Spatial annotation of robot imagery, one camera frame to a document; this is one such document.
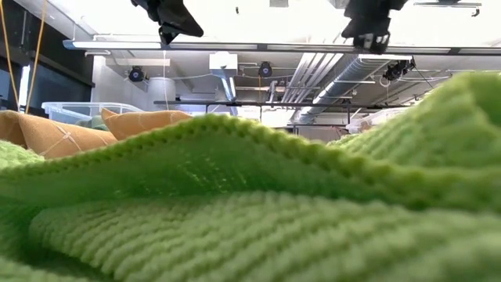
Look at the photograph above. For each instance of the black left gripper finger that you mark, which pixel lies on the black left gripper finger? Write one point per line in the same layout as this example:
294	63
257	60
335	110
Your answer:
180	19
168	35

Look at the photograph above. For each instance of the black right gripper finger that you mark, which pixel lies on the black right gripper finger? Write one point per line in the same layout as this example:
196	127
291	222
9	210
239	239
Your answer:
372	44
368	27

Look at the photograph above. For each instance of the salmon pink towel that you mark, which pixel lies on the salmon pink towel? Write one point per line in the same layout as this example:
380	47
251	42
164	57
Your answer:
366	125

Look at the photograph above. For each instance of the pale green towel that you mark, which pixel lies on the pale green towel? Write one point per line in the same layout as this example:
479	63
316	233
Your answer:
94	123

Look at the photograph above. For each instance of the light orange checked towel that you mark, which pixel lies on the light orange checked towel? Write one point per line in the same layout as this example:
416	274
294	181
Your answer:
51	137

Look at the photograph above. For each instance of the bright green knitted towel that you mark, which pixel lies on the bright green knitted towel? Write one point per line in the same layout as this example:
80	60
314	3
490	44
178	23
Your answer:
250	196

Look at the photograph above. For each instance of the black hanging ceiling device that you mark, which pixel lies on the black hanging ceiling device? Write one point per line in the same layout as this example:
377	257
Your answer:
397	69

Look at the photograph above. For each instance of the black ceiling spotlight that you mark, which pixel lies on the black ceiling spotlight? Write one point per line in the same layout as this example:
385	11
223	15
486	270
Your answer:
265	69
136	74

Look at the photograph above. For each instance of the white round column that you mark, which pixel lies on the white round column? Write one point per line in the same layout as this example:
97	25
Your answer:
161	94

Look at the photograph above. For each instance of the white ceiling box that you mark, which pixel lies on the white ceiling box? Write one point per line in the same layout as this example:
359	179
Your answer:
223	60

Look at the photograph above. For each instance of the white ceiling pipes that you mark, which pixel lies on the white ceiling pipes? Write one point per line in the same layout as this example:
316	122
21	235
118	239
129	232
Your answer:
313	74

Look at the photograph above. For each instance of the long ceiling light bar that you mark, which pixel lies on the long ceiling light bar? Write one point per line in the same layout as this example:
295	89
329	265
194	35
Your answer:
274	48

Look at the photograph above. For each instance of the silver ventilation duct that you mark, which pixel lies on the silver ventilation duct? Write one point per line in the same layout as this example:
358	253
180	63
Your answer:
344	78

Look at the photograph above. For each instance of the black overhead shelf rail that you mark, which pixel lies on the black overhead shelf rail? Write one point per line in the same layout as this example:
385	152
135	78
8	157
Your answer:
274	103

